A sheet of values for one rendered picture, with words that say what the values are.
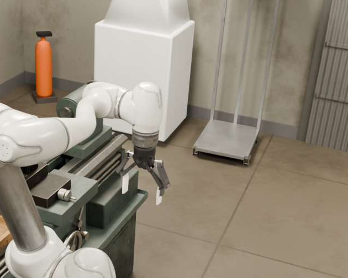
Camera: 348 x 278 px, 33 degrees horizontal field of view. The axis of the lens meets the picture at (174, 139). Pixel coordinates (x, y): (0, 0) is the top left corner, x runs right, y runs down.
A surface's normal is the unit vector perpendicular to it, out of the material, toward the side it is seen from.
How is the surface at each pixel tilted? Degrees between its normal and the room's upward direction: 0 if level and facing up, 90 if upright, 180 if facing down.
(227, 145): 0
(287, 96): 90
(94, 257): 6
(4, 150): 80
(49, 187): 0
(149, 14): 90
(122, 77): 90
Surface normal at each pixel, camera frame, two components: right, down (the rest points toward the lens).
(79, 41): -0.33, 0.39
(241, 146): 0.07, -0.90
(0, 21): 0.94, 0.21
